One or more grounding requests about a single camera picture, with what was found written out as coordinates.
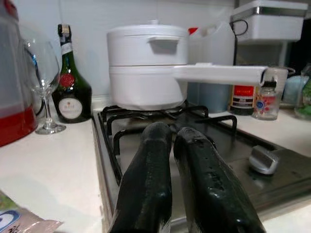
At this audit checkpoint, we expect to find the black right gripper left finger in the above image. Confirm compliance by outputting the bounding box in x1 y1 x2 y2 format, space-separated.
110 122 173 233

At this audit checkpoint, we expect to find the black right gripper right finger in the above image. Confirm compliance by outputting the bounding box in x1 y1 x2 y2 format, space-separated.
173 126 267 233

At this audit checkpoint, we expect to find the pink frozen food packet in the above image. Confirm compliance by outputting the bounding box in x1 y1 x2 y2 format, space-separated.
0 191 64 233

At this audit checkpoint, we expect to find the steel gas hob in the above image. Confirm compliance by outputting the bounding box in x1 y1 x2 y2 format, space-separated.
92 99 311 224

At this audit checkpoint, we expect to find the silver hob knob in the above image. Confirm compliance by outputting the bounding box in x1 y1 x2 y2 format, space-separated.
248 145 280 175

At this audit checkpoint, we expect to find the dark sauce bottle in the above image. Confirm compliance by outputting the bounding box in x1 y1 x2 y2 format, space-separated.
228 83 259 116

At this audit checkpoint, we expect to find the small glass spice jar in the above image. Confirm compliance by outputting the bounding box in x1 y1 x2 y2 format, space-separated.
252 80 280 121

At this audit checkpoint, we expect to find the dark green liqueur bottle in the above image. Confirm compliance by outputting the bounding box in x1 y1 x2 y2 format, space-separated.
52 23 93 124

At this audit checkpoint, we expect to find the green packet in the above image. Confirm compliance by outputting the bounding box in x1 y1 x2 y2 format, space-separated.
295 64 311 119

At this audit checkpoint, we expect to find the teal round container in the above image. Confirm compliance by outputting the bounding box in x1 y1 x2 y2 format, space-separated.
283 75 309 104

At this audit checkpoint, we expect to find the white mug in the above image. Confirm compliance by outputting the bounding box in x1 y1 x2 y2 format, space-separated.
264 67 296 105

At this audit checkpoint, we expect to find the white plastic jug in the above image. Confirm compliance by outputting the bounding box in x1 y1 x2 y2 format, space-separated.
188 20 236 114

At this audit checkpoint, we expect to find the clear wine glass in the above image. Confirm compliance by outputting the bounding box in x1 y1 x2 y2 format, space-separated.
23 38 67 135

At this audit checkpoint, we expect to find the red coffee machine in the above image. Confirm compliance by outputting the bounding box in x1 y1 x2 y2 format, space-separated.
0 0 39 148

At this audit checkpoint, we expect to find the white box appliance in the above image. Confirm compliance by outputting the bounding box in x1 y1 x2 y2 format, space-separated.
230 0 309 68

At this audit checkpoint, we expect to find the white pot with handle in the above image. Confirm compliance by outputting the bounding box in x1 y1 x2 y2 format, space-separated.
106 19 268 111

